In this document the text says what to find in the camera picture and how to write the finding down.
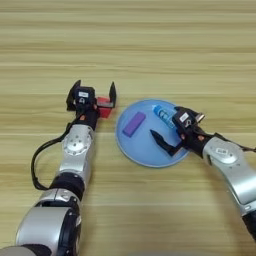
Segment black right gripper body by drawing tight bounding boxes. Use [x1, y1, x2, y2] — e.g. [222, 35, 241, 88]
[165, 112, 215, 158]

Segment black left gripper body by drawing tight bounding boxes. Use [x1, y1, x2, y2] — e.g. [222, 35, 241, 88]
[67, 99, 115, 132]

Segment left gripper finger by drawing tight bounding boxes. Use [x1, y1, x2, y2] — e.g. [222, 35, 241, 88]
[108, 81, 118, 109]
[65, 79, 82, 112]

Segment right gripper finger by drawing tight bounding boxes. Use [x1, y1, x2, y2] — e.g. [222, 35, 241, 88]
[173, 105, 190, 114]
[149, 128, 176, 158]

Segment red cube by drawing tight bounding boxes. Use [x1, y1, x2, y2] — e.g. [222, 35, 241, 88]
[96, 96, 113, 119]

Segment blue glue stick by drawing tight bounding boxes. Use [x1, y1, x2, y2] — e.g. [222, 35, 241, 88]
[152, 104, 178, 131]

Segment purple rectangular block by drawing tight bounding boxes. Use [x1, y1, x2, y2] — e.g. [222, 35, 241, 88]
[122, 111, 147, 139]

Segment right gripper small black box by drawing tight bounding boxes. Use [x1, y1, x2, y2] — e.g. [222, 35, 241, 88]
[171, 109, 197, 130]

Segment gripper small black box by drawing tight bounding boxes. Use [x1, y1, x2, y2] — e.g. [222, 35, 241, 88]
[171, 109, 197, 130]
[74, 86, 97, 106]

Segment left gripper small black box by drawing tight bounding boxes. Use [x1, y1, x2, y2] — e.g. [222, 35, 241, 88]
[74, 86, 97, 106]

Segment light blue round plate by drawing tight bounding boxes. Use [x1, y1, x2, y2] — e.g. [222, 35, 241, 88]
[115, 98, 193, 169]

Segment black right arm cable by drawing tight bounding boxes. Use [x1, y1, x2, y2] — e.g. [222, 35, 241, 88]
[213, 132, 256, 154]

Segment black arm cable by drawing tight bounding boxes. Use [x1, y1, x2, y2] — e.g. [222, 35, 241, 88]
[30, 114, 82, 191]
[213, 132, 256, 154]

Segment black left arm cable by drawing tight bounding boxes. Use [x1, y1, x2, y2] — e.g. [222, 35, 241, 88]
[30, 114, 82, 191]

